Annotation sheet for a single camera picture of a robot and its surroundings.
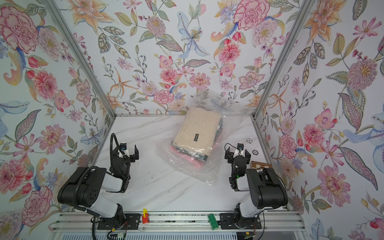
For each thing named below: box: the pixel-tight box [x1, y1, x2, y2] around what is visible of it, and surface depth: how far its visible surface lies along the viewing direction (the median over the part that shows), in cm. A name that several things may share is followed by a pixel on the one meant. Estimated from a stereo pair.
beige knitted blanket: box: [172, 107, 222, 156], surface depth 92 cm
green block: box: [207, 213, 219, 231], surface depth 75 cm
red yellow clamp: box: [141, 208, 150, 224], surface depth 76 cm
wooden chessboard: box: [251, 161, 273, 169], surface depth 92 cm
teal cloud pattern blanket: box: [171, 116, 224, 162], surface depth 88 cm
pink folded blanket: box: [169, 145, 206, 170], surface depth 88 cm
